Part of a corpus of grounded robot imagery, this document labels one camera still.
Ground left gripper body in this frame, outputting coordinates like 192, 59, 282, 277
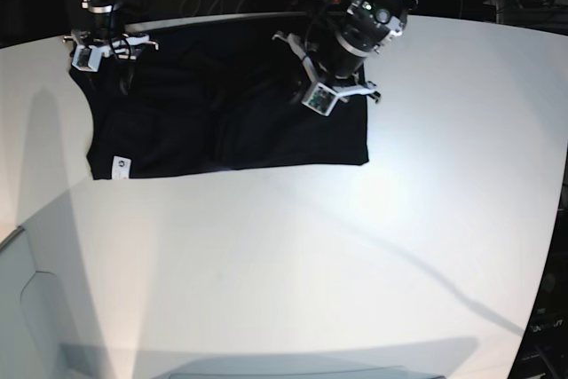
272, 31, 382, 104

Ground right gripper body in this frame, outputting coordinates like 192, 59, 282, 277
63, 12, 159, 62

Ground black T-shirt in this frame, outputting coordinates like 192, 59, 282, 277
69, 17, 368, 179

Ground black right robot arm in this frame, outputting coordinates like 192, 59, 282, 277
63, 0, 159, 94

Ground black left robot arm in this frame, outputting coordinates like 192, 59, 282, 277
272, 0, 418, 116

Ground white garment label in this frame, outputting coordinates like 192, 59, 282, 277
111, 155, 132, 180

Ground black equipment box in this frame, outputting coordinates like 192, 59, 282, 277
509, 251, 567, 378

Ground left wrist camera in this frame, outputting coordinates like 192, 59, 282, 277
302, 83, 339, 117

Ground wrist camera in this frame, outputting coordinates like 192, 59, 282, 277
302, 83, 339, 117
72, 45, 102, 73

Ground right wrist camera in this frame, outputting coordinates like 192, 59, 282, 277
72, 45, 102, 73

